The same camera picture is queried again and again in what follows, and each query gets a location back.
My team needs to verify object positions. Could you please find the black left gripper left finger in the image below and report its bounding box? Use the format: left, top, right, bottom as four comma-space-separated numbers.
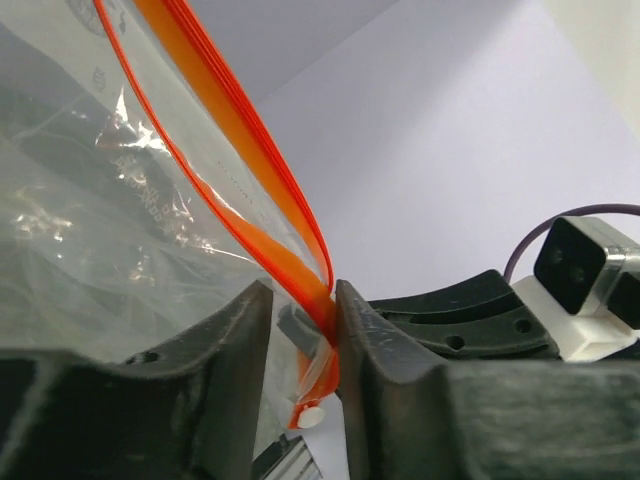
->
126, 281, 273, 479

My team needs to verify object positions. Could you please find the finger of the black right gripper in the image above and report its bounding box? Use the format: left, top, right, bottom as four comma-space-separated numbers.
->
370, 270, 558, 360

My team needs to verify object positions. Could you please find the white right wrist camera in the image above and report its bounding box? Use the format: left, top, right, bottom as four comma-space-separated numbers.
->
512, 216, 639, 362

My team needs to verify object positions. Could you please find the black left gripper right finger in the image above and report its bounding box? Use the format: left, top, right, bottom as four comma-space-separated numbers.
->
336, 280, 450, 479

